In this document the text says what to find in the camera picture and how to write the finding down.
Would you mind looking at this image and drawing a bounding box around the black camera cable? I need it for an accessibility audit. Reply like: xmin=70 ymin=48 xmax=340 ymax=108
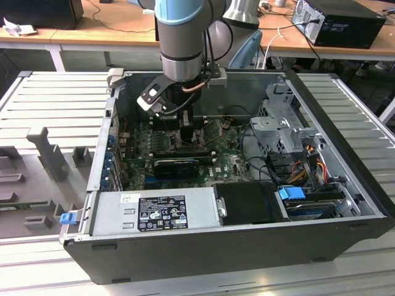
xmin=200 ymin=21 xmax=218 ymax=75

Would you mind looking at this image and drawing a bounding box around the metal CPU socket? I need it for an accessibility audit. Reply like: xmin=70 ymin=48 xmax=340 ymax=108
xmin=165 ymin=129 xmax=203 ymax=151

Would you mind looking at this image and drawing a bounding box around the installed RAM stick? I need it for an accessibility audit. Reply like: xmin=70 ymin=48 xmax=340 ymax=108
xmin=152 ymin=148 xmax=215 ymax=164

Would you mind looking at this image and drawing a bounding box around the black plastic cover box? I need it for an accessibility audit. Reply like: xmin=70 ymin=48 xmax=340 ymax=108
xmin=212 ymin=181 xmax=291 ymax=226

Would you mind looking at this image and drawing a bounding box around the black RAM slot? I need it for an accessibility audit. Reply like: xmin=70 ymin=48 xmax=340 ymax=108
xmin=151 ymin=118 xmax=208 ymax=124
xmin=151 ymin=125 xmax=208 ymax=131
xmin=151 ymin=121 xmax=208 ymax=127

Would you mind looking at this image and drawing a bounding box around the metal socket cover frame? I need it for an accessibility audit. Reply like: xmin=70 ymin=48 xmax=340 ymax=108
xmin=197 ymin=118 xmax=225 ymax=148

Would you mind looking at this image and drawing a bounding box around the wrist camera on black plate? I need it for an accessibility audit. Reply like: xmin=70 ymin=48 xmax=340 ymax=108
xmin=206 ymin=68 xmax=228 ymax=89

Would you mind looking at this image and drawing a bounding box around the silver metal drive cage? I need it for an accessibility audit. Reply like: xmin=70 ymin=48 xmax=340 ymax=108
xmin=249 ymin=82 xmax=328 ymax=157

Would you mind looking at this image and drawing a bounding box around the black graphics card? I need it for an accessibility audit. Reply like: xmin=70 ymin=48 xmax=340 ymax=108
xmin=153 ymin=157 xmax=200 ymax=179

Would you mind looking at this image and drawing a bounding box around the thin wire locking lever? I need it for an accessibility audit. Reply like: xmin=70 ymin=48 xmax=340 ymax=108
xmin=204 ymin=126 xmax=241 ymax=147

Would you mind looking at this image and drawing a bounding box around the green motherboard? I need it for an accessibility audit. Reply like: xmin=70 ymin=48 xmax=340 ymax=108
xmin=118 ymin=118 xmax=271 ymax=189

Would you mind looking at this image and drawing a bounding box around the large black box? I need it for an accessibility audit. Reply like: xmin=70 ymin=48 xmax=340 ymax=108
xmin=0 ymin=0 xmax=85 ymax=30

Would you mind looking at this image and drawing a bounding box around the hard disk in blue carrier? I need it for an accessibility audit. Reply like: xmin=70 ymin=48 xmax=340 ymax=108
xmin=276 ymin=186 xmax=345 ymax=222

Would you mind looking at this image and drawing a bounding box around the coloured power wire bundle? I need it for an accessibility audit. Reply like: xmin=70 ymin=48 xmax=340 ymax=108
xmin=285 ymin=160 xmax=330 ymax=186

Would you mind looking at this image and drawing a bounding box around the white cable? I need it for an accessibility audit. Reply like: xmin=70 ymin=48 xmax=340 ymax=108
xmin=255 ymin=27 xmax=285 ymax=69

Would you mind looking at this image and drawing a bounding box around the crumpled white paper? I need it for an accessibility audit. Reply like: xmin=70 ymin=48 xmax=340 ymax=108
xmin=2 ymin=17 xmax=38 ymax=37

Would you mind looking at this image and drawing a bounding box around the wooden desk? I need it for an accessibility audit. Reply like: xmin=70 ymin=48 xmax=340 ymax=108
xmin=0 ymin=0 xmax=395 ymax=73

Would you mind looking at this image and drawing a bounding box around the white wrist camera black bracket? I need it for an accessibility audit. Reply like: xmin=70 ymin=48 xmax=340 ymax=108
xmin=136 ymin=75 xmax=174 ymax=118

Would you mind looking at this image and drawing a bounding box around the black open PC case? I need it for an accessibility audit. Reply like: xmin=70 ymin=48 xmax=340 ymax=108
xmin=58 ymin=69 xmax=391 ymax=286

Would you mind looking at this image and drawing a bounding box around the black desktop computer tower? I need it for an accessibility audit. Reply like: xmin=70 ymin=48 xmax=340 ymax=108
xmin=291 ymin=0 xmax=387 ymax=49

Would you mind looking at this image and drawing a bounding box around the blue plastic latch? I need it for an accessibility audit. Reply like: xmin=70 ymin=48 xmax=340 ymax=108
xmin=59 ymin=212 xmax=77 ymax=226

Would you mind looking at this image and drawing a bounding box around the green RAM stick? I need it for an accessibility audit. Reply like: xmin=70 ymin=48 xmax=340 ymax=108
xmin=0 ymin=200 xmax=52 ymax=211

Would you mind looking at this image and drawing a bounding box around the grey plastic case latch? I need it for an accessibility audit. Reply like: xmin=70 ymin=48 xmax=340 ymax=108
xmin=106 ymin=68 xmax=125 ymax=91

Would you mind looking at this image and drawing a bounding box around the grey power supply unit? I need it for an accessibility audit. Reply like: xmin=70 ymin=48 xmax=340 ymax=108
xmin=89 ymin=186 xmax=223 ymax=237

